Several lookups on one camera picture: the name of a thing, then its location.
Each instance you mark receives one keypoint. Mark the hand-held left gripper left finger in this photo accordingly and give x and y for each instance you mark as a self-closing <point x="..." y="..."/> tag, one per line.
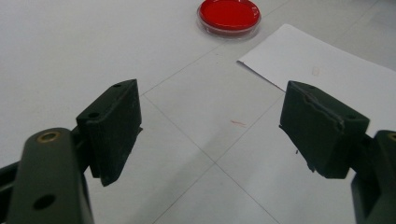
<point x="109" y="133"/>

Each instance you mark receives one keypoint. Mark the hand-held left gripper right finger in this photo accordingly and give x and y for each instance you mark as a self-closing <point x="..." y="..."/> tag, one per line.
<point x="320" y="133"/>

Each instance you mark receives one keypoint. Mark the white paper sheet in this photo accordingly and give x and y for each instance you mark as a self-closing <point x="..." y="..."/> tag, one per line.
<point x="327" y="68"/>

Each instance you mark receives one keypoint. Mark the round red ink dish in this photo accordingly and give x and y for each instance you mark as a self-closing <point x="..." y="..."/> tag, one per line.
<point x="229" y="15"/>

